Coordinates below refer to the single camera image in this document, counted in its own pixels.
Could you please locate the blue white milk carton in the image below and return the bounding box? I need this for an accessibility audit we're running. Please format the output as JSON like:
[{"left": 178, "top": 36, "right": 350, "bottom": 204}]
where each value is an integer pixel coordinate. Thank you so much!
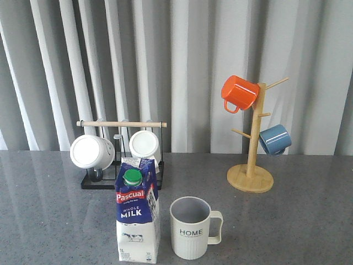
[{"left": 115, "top": 158, "right": 161, "bottom": 263}]

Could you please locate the cream HOME mug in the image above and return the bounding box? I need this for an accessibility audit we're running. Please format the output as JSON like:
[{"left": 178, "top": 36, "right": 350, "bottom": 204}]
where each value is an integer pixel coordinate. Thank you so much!
[{"left": 169, "top": 196, "right": 223, "bottom": 260}]

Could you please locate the white ribbed mug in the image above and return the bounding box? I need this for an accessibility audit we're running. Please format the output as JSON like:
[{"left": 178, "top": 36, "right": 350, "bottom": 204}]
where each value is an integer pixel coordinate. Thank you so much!
[{"left": 129, "top": 130, "right": 162, "bottom": 173}]

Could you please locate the orange enamel mug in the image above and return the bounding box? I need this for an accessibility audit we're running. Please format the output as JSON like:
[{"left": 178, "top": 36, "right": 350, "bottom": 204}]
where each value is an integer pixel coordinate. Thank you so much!
[{"left": 221, "top": 75, "right": 260, "bottom": 114}]

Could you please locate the white smiley mug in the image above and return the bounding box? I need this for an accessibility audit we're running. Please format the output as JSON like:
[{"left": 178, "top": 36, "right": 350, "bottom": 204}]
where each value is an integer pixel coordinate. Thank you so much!
[{"left": 70, "top": 135, "right": 115, "bottom": 182}]

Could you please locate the wooden mug tree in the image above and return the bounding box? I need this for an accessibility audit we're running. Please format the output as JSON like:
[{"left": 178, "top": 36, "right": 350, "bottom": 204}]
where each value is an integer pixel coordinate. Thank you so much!
[{"left": 227, "top": 77, "right": 289, "bottom": 193}]

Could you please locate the blue enamel mug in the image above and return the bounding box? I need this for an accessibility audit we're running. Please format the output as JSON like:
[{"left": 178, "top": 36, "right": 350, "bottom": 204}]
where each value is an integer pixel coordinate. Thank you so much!
[{"left": 259, "top": 124, "right": 292, "bottom": 156}]

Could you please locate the grey pleated curtain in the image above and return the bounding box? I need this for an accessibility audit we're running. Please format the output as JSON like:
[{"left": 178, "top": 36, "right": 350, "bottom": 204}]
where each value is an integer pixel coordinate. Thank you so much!
[{"left": 1, "top": 1, "right": 352, "bottom": 155}]

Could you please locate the black wire mug rack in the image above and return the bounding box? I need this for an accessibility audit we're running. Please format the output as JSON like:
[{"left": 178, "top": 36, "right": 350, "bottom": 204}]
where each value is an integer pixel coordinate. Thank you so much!
[{"left": 76, "top": 118, "right": 168, "bottom": 191}]

